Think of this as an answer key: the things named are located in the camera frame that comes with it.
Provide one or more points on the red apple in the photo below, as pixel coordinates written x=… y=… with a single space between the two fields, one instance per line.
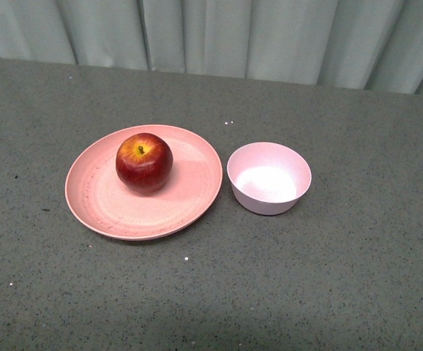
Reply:
x=144 y=162

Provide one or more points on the white curtain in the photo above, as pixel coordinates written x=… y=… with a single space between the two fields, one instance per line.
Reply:
x=375 y=45

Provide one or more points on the pink plate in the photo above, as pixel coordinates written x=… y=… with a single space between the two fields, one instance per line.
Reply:
x=100 y=201

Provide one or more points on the pale pink bowl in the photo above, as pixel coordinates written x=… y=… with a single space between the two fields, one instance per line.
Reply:
x=268 y=178

